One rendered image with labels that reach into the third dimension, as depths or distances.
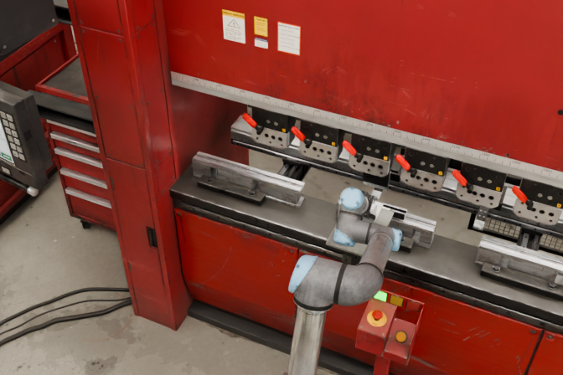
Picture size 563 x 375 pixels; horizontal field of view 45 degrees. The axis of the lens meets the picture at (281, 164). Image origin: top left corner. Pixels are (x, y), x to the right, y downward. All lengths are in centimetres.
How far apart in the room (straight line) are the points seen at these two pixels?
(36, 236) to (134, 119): 167
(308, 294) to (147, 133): 104
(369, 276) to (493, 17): 83
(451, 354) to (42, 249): 230
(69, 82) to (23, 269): 110
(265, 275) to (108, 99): 103
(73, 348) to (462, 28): 240
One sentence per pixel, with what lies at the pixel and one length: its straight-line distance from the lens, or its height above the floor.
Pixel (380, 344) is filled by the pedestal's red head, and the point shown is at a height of 73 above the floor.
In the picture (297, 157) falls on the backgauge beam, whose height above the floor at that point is 91.
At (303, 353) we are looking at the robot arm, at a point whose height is 114.
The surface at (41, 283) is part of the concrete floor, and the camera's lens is 389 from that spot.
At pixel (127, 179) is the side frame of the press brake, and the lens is 288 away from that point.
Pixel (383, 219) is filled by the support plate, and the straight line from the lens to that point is 262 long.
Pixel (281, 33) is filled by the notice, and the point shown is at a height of 167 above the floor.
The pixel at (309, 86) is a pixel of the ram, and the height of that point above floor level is 149.
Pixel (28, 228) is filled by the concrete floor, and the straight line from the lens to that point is 421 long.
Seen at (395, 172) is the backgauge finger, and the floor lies 103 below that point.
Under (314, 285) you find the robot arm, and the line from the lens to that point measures 191.
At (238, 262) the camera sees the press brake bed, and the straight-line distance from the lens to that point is 304.
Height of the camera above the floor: 282
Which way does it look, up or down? 40 degrees down
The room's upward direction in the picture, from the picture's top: straight up
